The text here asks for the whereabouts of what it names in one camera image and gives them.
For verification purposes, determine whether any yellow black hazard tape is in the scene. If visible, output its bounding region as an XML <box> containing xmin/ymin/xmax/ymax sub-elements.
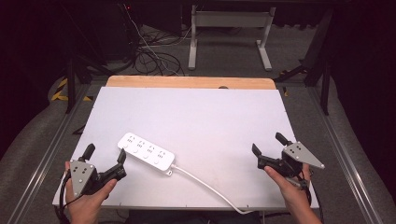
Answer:
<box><xmin>50</xmin><ymin>77</ymin><xmax>94</xmax><ymax>103</ymax></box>

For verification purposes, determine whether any white metal stand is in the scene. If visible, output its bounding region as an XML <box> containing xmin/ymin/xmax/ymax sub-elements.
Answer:
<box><xmin>188</xmin><ymin>4</ymin><xmax>277</xmax><ymax>72</ymax></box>

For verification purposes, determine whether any white table cover board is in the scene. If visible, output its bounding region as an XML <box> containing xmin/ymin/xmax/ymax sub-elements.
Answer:
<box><xmin>51</xmin><ymin>86</ymin><xmax>320</xmax><ymax>212</ymax></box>

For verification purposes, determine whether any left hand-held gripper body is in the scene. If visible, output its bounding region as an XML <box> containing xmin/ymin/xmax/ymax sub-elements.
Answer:
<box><xmin>69</xmin><ymin>160</ymin><xmax>110</xmax><ymax>199</ymax></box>

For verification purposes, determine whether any aluminium floor rail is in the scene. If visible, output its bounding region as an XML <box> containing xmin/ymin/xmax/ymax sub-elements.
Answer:
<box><xmin>305</xmin><ymin>86</ymin><xmax>385</xmax><ymax>224</ymax></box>
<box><xmin>5</xmin><ymin>83</ymin><xmax>92</xmax><ymax>224</ymax></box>

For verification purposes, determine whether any thin white floor cable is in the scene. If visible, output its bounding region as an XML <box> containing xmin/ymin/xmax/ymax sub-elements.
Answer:
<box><xmin>122</xmin><ymin>3</ymin><xmax>182</xmax><ymax>77</ymax></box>

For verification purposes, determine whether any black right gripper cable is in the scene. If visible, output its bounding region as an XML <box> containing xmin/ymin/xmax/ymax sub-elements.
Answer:
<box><xmin>306</xmin><ymin>183</ymin><xmax>325</xmax><ymax>224</ymax></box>

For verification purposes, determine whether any white power strip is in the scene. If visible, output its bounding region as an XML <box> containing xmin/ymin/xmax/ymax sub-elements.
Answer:
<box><xmin>117</xmin><ymin>132</ymin><xmax>177</xmax><ymax>177</ymax></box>

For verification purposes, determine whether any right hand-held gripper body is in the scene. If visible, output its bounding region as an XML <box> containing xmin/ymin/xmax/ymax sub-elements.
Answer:
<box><xmin>277</xmin><ymin>141</ymin><xmax>326</xmax><ymax>189</ymax></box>

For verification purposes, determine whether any white power strip cable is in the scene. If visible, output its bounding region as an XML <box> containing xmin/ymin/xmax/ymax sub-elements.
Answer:
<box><xmin>170</xmin><ymin>163</ymin><xmax>255</xmax><ymax>216</ymax></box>

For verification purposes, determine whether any black metal stand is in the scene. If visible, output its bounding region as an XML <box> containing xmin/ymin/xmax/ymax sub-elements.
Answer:
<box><xmin>273</xmin><ymin>8</ymin><xmax>334</xmax><ymax>117</ymax></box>
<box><xmin>62</xmin><ymin>50</ymin><xmax>108</xmax><ymax>115</ymax></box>

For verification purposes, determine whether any bundle of black floor cables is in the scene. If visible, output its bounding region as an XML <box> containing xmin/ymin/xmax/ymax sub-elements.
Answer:
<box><xmin>133</xmin><ymin>26</ymin><xmax>187</xmax><ymax>77</ymax></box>

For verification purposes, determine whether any person's right hand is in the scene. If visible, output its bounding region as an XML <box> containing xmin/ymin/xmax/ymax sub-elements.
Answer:
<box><xmin>263</xmin><ymin>163</ymin><xmax>313</xmax><ymax>215</ymax></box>

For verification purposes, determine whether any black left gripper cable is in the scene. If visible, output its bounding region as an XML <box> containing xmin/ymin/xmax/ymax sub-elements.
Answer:
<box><xmin>55</xmin><ymin>170</ymin><xmax>73</xmax><ymax>224</ymax></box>

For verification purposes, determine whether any dark equipment box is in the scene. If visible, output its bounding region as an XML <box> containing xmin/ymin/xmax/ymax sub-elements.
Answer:
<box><xmin>92</xmin><ymin>0</ymin><xmax>142</xmax><ymax>62</ymax></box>

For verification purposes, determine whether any person's left hand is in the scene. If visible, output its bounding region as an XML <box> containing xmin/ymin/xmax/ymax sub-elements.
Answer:
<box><xmin>64</xmin><ymin>161</ymin><xmax>119</xmax><ymax>219</ymax></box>

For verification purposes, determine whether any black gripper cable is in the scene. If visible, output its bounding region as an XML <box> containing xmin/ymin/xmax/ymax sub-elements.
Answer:
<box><xmin>306</xmin><ymin>183</ymin><xmax>325</xmax><ymax>224</ymax></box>
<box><xmin>55</xmin><ymin>170</ymin><xmax>73</xmax><ymax>224</ymax></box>

